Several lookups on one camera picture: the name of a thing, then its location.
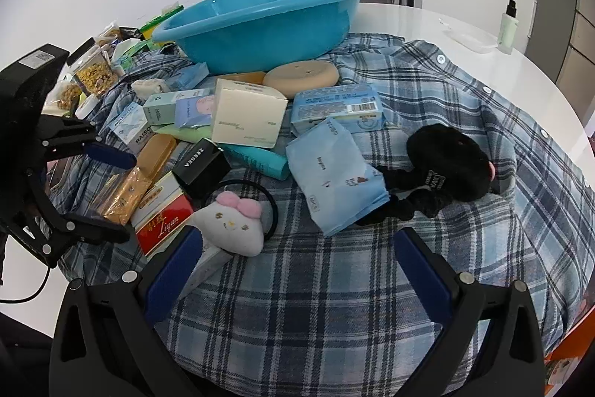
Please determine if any blue plastic basin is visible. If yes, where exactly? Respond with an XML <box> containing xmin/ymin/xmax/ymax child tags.
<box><xmin>152</xmin><ymin>0</ymin><xmax>360</xmax><ymax>74</ymax></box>

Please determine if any small black box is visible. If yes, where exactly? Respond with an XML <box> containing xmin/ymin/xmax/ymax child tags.
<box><xmin>173</xmin><ymin>138</ymin><xmax>231</xmax><ymax>202</ymax></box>

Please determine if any white blue cream jar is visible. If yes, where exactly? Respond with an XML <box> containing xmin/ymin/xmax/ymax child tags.
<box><xmin>75</xmin><ymin>94</ymin><xmax>100</xmax><ymax>120</ymax></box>

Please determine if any clear plastic lid tray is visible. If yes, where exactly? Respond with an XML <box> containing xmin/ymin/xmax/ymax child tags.
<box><xmin>445</xmin><ymin>28</ymin><xmax>496</xmax><ymax>54</ymax></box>

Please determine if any cream barcode box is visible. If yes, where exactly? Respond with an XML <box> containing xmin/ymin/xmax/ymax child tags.
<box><xmin>211</xmin><ymin>79</ymin><xmax>289</xmax><ymax>149</ymax></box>

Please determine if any yellow green-rimmed bucket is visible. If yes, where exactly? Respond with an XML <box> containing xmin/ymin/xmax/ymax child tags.
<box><xmin>139</xmin><ymin>3</ymin><xmax>184</xmax><ymax>39</ymax></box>

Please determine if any blue wet wipes pack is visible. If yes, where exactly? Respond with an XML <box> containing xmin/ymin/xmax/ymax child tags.
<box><xmin>290</xmin><ymin>84</ymin><xmax>385</xmax><ymax>136</ymax></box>

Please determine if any white pink-bow plush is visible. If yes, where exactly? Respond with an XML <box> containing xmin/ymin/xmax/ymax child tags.
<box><xmin>189</xmin><ymin>191</ymin><xmax>264</xmax><ymax>257</ymax></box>

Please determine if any light blue tissue pack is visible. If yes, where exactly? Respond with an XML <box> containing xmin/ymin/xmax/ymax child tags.
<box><xmin>285</xmin><ymin>118</ymin><xmax>389</xmax><ymax>237</ymax></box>

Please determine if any black fuzzy plush toy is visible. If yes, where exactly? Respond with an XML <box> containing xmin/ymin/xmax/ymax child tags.
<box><xmin>356</xmin><ymin>124</ymin><xmax>496</xmax><ymax>226</ymax></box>

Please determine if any black-lid cereal jar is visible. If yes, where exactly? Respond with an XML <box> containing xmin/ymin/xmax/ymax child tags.
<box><xmin>65</xmin><ymin>38</ymin><xmax>118</xmax><ymax>98</ymax></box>

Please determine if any green pump lotion bottle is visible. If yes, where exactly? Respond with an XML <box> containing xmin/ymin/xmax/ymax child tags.
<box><xmin>497</xmin><ymin>0</ymin><xmax>518</xmax><ymax>54</ymax></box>

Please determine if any teal tube box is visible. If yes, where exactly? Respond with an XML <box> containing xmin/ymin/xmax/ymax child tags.
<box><xmin>219</xmin><ymin>144</ymin><xmax>289</xmax><ymax>180</ymax></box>

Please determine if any amber soap bar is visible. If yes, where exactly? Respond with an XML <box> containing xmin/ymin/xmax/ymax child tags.
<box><xmin>219</xmin><ymin>71</ymin><xmax>265</xmax><ymax>84</ymax></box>

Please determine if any gold grey refrigerator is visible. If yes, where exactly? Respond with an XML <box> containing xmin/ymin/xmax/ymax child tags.
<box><xmin>525</xmin><ymin>0</ymin><xmax>594</xmax><ymax>125</ymax></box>

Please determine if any red white cigarette carton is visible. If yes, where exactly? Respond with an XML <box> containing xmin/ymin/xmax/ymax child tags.
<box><xmin>130</xmin><ymin>172</ymin><xmax>194</xmax><ymax>259</ymax></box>

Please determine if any blue plaid shirt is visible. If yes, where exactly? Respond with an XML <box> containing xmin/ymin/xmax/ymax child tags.
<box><xmin>48</xmin><ymin>31</ymin><xmax>595</xmax><ymax>397</ymax></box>

